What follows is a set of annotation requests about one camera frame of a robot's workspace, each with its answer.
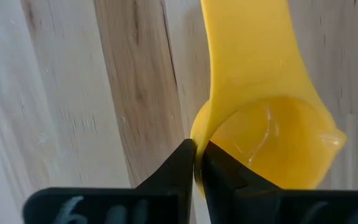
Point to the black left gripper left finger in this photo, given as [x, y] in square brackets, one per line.
[172, 186]

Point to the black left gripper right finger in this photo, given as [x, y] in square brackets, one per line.
[228, 193]

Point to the yellow measuring cup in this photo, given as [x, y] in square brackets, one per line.
[253, 62]

